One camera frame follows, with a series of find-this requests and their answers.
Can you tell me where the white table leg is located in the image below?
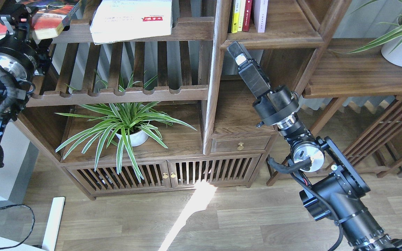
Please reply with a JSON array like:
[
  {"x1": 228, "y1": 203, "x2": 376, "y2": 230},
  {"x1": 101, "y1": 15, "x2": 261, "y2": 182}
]
[{"x1": 41, "y1": 196, "x2": 65, "y2": 251}]

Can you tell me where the spider plant white pot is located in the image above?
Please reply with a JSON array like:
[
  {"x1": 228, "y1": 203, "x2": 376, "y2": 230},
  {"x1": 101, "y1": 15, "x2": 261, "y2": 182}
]
[{"x1": 55, "y1": 101, "x2": 192, "y2": 180}]

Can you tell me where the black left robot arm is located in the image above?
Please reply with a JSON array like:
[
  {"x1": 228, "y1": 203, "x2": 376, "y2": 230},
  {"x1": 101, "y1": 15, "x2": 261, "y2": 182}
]
[{"x1": 0, "y1": 3, "x2": 52, "y2": 168}]

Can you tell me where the cream yellow book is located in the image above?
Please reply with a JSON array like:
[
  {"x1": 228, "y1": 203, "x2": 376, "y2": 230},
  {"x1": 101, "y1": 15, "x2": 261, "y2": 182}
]
[{"x1": 237, "y1": 0, "x2": 246, "y2": 32}]

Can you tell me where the dark red book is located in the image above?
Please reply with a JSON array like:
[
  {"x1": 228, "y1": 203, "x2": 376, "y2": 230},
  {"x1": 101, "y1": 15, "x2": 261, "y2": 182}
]
[{"x1": 241, "y1": 0, "x2": 252, "y2": 32}]

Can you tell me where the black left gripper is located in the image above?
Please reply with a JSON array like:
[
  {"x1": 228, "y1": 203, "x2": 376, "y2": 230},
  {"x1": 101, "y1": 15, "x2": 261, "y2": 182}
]
[{"x1": 0, "y1": 3, "x2": 52, "y2": 76}]

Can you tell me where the red cover book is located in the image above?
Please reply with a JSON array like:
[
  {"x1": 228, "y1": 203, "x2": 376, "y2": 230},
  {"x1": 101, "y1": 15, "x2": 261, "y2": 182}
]
[{"x1": 0, "y1": 0, "x2": 80, "y2": 41}]

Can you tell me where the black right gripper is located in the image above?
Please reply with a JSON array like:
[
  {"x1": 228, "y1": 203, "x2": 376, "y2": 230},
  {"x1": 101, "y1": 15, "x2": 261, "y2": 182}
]
[{"x1": 227, "y1": 41, "x2": 299, "y2": 128}]

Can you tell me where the white book red label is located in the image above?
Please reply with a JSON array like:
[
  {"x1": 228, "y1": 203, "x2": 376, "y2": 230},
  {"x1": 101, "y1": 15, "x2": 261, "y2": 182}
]
[{"x1": 90, "y1": 0, "x2": 172, "y2": 45}]

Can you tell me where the pale pink book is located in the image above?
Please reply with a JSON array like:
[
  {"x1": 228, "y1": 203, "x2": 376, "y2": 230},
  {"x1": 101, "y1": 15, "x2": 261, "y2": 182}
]
[{"x1": 253, "y1": 0, "x2": 269, "y2": 33}]

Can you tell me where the dark wooden bookshelf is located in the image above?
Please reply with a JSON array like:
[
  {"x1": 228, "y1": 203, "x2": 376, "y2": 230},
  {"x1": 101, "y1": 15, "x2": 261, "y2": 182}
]
[{"x1": 15, "y1": 0, "x2": 351, "y2": 200}]

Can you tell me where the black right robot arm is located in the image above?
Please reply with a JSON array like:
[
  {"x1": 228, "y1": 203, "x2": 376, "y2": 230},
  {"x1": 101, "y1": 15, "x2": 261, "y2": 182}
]
[{"x1": 228, "y1": 41, "x2": 402, "y2": 251}]

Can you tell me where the wooden side table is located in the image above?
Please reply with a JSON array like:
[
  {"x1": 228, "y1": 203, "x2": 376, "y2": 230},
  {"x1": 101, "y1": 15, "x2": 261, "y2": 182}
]
[{"x1": 267, "y1": 38, "x2": 402, "y2": 186}]

